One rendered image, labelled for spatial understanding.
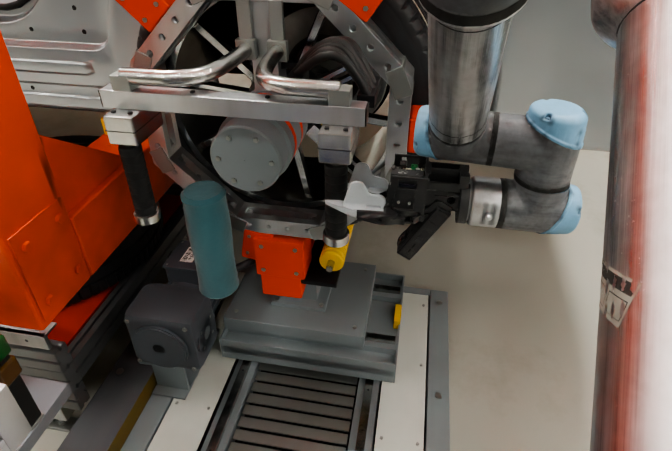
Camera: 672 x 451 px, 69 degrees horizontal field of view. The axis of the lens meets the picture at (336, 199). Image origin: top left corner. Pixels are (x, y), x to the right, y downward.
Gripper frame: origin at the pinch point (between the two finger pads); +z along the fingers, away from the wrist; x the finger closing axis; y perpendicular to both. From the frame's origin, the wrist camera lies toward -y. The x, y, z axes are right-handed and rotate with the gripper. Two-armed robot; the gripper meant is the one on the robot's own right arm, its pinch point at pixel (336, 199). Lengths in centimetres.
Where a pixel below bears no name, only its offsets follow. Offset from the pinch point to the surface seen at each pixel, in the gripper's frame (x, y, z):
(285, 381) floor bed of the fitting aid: -20, -77, 18
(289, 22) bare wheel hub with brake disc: -53, 14, 21
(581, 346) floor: -54, -83, -70
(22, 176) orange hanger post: 1, -1, 56
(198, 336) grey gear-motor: -8, -48, 35
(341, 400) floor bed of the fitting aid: -17, -77, 2
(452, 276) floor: -80, -83, -30
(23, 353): 2, -51, 74
